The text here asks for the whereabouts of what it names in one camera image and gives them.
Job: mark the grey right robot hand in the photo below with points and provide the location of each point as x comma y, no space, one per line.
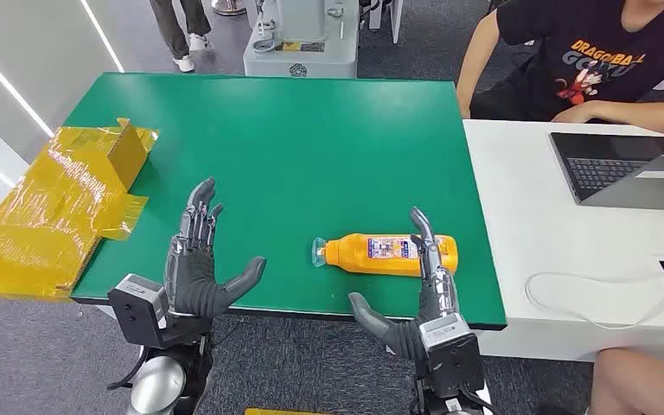
436,292

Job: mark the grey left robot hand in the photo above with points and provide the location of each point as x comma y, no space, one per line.
191,275

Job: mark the orange detergent bottle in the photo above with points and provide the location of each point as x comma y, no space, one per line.
355,255

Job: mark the grey robot base machine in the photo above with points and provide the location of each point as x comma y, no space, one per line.
309,63

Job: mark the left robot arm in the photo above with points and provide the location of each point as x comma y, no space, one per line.
157,384

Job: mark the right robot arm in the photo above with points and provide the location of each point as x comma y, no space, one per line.
422,396

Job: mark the white desk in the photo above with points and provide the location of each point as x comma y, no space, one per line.
527,217

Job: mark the yellow taped cardboard box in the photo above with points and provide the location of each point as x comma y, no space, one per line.
51,217

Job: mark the yellow taped item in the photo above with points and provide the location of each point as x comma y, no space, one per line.
280,412

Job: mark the green table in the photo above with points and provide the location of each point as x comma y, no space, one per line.
309,160

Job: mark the dark grey laptop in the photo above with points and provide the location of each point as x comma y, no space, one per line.
601,172

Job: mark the standing person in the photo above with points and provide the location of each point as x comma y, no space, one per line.
177,28

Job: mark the metal chair base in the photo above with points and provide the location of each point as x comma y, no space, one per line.
229,7

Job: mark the white furniture leg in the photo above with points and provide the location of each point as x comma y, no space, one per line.
396,17

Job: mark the seated person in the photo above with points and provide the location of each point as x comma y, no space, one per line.
595,57

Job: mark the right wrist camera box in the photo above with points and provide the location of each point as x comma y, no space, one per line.
452,355

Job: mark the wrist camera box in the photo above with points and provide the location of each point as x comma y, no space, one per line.
452,355
137,312

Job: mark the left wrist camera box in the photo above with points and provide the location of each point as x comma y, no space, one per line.
137,312

